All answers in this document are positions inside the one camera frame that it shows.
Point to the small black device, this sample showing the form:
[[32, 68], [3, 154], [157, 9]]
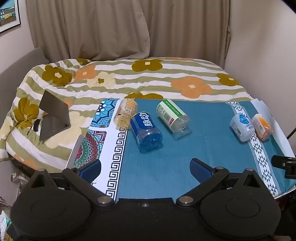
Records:
[[36, 126]]

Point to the clear cup blue label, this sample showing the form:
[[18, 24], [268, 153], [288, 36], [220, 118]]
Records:
[[145, 129]]

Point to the beige curtain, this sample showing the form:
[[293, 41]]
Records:
[[115, 27]]

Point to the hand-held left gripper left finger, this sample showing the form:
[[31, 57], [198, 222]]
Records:
[[90, 171]]

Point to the clear cup orange label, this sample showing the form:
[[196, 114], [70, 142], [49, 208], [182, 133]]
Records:
[[261, 126]]

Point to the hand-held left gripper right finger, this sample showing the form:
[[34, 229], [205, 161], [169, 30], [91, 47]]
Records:
[[200, 171]]

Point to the black clamp mount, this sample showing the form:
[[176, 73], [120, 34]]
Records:
[[285, 165]]

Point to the clear cup green label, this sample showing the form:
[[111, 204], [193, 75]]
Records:
[[171, 116]]

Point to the floral striped blanket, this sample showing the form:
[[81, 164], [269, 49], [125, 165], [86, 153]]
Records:
[[161, 78]]

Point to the white cup blue label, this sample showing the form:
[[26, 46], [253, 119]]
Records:
[[241, 126]]

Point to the teal patterned tablecloth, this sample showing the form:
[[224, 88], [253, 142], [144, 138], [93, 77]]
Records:
[[185, 148]]

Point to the clear cup yellow label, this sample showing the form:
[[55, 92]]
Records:
[[125, 114]]

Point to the wall poster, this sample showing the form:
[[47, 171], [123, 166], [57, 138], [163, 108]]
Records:
[[8, 14]]

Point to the grey headboard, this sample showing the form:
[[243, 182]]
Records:
[[18, 67]]

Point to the grey tablet with folded stand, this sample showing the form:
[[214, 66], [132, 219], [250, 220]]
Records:
[[53, 118]]

